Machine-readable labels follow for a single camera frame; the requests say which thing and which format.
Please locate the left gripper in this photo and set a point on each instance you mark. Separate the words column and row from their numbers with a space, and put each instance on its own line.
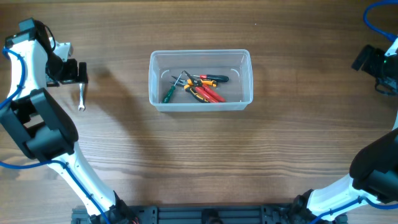
column 71, row 76

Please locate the silver combination wrench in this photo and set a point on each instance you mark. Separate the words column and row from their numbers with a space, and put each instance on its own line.
column 81, row 106

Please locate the green handled screwdriver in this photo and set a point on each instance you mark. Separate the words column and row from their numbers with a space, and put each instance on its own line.
column 169, row 94

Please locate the orange black pliers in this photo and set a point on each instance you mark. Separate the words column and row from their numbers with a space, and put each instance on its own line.
column 198, row 92

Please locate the red handled snips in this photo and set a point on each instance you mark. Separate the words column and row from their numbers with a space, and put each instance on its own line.
column 200, row 83

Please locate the red black screwdriver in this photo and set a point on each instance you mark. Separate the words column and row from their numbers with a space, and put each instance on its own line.
column 217, row 78

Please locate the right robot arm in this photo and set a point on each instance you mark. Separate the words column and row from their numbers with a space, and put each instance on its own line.
column 372, row 177

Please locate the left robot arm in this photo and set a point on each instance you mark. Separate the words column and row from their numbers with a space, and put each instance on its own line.
column 39, row 126

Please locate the clear plastic container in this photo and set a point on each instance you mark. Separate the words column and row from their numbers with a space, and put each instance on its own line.
column 168, row 66

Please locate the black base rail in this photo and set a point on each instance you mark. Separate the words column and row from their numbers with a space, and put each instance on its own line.
column 264, row 214

